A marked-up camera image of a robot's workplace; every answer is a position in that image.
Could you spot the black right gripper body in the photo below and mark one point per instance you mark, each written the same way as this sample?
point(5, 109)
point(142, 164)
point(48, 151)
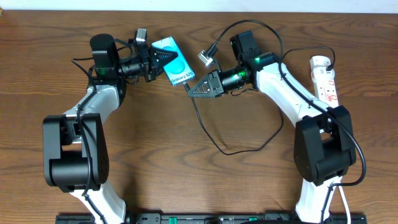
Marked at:
point(217, 83)

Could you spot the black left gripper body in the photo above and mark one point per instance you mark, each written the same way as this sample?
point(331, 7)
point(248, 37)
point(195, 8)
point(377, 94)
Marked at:
point(148, 64)

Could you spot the Galaxy smartphone with cyan screen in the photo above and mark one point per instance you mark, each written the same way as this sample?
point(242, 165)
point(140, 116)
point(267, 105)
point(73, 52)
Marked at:
point(178, 70)

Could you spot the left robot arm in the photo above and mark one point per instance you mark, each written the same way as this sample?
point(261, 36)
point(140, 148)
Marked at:
point(75, 154)

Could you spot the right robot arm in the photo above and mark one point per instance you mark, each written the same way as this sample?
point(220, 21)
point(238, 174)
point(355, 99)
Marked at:
point(323, 142)

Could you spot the white USB charger plug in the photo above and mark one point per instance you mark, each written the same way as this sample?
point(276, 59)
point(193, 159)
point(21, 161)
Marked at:
point(321, 68)

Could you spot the white power strip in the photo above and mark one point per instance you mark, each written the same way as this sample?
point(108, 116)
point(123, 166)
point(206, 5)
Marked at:
point(325, 90)

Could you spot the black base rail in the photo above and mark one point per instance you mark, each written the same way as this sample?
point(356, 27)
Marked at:
point(156, 218)

